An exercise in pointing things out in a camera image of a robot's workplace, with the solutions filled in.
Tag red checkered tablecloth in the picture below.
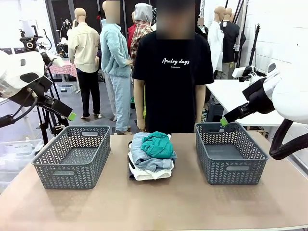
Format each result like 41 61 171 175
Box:
45 60 78 77

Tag person's right forearm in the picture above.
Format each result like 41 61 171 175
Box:
133 78 146 121

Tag slim black tripod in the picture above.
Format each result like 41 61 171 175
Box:
249 24 262 67

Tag mannequin in cream jacket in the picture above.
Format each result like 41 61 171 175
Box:
67 7 101 119

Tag light blue denim shorts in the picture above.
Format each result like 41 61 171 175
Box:
131 132 178 172

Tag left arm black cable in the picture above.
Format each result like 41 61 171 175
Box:
0 57 58 128

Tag mannequin in black shirt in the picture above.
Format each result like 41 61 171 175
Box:
220 8 247 80

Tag grey plastic lattice basket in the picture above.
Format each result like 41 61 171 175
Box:
194 122 270 185
31 125 111 190

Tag clear plastic storage box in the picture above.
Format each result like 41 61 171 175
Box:
0 139 44 193

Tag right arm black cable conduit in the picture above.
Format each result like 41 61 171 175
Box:
269 119 308 161

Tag mannequin in light blue fleece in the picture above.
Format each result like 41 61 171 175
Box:
100 0 134 135

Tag mannequin in white shirt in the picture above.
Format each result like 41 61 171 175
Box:
207 6 226 73

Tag mannequin in plaid hooded shirt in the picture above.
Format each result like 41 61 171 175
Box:
129 2 154 63

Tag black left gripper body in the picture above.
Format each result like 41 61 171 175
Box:
36 95 64 114

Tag teal green top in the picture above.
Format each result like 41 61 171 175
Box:
140 131 178 159

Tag white shorts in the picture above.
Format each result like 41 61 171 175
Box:
127 141 174 181

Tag person in black t-shirt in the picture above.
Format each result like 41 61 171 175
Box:
131 0 215 134

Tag mannequin in red top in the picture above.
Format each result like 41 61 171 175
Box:
127 12 137 49

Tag person's right hand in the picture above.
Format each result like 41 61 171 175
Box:
136 119 147 132

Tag dark blue denim shorts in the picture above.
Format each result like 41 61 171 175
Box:
128 159 136 179

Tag person's left forearm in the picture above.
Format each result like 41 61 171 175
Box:
194 84 206 120

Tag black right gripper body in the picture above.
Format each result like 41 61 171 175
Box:
237 102 257 118

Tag person's left hand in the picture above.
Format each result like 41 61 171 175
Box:
193 117 203 132

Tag white table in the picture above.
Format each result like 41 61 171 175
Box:
205 79 308 127

